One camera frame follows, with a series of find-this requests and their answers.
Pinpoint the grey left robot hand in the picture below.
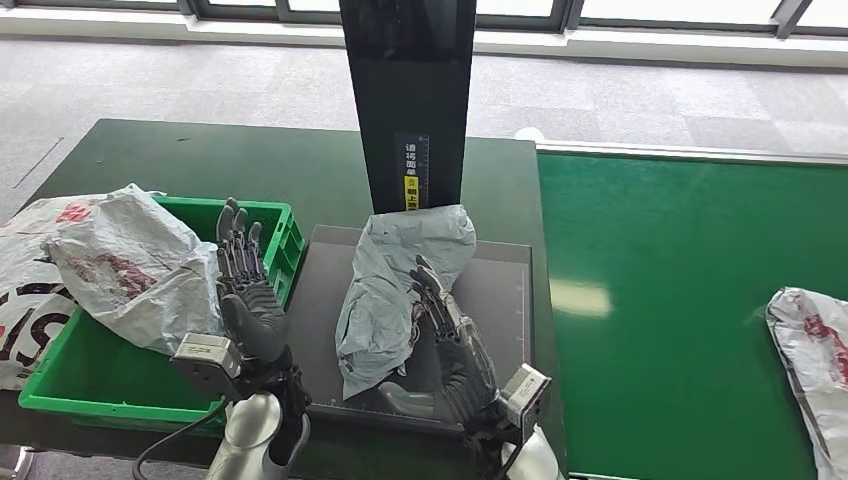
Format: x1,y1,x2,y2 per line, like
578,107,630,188
215,196,293,366

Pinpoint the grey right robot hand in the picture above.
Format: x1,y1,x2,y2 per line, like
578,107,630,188
377,254,501,425

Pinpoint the grey parcel bag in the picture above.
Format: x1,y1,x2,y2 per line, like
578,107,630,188
765,286,848,480
42,183,227,357
334,203,478,401

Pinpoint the black inbound scanner machine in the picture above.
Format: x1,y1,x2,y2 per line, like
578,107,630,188
284,0,537,439

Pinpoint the green conveyor belt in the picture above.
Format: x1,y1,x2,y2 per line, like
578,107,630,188
537,152,848,480

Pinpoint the green plastic crate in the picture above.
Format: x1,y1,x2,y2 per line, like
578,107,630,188
17,195,309,439

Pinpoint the yellow black label strip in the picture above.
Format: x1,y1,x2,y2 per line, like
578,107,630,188
395,131,431,212

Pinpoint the large white printed bag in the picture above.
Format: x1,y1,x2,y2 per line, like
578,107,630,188
0,192,167,392

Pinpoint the metal table foot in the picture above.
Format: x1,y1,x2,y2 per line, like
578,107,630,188
0,445,38,480

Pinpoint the white window sill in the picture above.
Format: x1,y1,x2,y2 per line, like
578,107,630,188
0,9,848,73

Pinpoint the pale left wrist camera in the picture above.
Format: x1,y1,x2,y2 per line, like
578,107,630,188
170,332,243,402

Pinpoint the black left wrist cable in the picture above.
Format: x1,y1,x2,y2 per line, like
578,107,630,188
132,397,233,480

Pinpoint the silver conveyor side rail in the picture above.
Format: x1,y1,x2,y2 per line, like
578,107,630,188
536,140,848,167

